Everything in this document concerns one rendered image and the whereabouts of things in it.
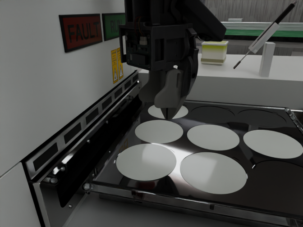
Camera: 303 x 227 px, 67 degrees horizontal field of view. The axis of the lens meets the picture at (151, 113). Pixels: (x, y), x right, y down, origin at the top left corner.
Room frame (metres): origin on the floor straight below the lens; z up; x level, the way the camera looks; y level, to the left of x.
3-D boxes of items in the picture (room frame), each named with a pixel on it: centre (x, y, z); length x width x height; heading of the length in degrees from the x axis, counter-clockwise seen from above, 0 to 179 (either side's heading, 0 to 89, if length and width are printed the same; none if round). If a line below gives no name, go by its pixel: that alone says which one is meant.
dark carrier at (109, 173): (0.39, -0.12, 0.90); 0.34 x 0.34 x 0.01; 76
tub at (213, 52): (0.76, -0.21, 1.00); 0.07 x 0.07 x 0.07; 67
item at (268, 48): (0.60, -0.29, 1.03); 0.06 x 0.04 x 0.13; 76
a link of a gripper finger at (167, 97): (0.32, -0.03, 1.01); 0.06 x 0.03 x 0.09; 131
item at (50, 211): (0.43, 0.09, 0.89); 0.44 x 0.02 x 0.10; 166
